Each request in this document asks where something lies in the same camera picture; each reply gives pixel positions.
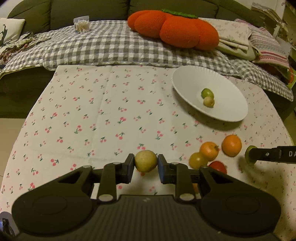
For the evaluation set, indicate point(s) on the orange round fruit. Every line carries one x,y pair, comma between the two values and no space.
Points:
231,145

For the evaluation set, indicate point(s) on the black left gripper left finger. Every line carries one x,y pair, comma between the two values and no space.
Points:
113,174

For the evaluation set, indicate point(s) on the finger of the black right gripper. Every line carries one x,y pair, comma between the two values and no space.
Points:
280,154

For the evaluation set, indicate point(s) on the green round fruit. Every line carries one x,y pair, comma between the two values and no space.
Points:
251,159

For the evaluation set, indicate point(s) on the folded floral beige cloth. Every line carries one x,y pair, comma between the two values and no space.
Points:
233,38

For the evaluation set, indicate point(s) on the green red picture book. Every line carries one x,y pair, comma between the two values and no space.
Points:
290,82

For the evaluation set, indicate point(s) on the pale yellow-green fruit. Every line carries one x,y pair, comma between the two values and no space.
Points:
145,161

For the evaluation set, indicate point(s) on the floral patterned cloth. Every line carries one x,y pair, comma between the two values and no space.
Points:
26,41

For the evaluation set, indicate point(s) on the cherry print tablecloth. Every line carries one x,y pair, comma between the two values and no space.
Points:
88,117

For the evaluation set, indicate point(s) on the red tomato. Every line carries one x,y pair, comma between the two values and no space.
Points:
219,166

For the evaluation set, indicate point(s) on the small orange fruit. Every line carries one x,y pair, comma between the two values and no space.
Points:
195,186

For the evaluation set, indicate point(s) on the orange pumpkin plush cushion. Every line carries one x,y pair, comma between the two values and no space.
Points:
175,29

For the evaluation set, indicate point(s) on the striped pink knitted blanket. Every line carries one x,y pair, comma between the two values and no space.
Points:
268,48

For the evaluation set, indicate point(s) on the grey checkered blanket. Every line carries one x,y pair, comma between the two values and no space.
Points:
113,43

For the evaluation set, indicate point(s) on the yellow-green tomato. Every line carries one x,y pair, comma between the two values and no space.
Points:
197,160

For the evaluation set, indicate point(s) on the small green fruit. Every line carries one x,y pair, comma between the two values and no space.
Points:
207,93

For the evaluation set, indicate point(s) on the dark green sofa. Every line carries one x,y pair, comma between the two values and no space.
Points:
20,90

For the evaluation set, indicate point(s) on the yellow-brown round fruit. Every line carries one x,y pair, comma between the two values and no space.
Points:
209,102

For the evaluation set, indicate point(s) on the stack of papers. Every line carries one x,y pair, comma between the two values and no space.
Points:
269,16

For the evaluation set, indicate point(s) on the orange-yellow fruit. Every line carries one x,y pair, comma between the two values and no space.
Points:
210,150

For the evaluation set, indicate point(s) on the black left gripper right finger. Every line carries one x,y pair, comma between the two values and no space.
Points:
177,174

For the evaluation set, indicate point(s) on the white embroidered cushion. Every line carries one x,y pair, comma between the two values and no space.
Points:
10,30

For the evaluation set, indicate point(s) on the white ribbed bowl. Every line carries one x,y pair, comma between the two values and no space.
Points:
230,104

